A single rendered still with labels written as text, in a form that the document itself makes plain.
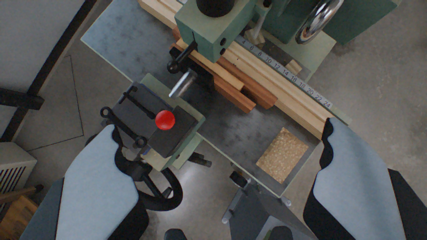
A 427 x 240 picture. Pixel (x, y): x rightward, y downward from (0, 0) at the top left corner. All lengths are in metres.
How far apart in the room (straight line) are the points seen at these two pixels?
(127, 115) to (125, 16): 0.28
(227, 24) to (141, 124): 0.20
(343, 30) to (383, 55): 1.52
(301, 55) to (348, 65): 1.13
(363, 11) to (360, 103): 1.34
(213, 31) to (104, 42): 0.33
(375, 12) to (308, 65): 0.26
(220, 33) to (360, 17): 0.23
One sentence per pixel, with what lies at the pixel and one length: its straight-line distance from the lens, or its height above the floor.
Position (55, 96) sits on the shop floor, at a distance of 1.85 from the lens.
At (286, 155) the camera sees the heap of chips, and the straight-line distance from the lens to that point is 0.40.
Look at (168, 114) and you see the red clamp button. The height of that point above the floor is 1.02.
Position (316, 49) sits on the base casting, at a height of 0.80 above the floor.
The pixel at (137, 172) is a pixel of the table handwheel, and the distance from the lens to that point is 0.51.
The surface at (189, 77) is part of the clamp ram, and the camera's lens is 0.35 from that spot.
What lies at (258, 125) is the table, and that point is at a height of 0.90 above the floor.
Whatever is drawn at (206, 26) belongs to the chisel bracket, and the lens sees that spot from 0.27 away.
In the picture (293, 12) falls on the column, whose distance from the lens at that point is 0.49.
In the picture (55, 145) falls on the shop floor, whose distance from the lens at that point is 1.80.
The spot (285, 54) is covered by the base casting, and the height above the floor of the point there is 0.80.
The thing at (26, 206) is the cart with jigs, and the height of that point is 0.19.
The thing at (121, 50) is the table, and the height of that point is 0.90.
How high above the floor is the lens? 1.29
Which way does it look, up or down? 85 degrees down
